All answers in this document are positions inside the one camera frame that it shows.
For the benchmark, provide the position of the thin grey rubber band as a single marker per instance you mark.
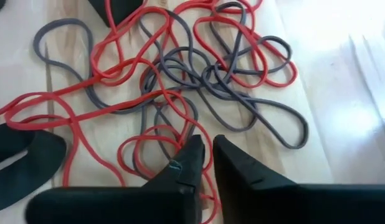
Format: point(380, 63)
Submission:
point(61, 21)
point(189, 34)
point(195, 115)
point(289, 54)
point(305, 130)

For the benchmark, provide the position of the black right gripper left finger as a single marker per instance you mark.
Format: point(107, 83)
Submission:
point(167, 202)

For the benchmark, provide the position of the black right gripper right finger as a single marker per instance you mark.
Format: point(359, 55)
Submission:
point(273, 205)

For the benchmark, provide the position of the pile of dark rubber bands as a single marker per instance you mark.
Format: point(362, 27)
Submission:
point(119, 155)

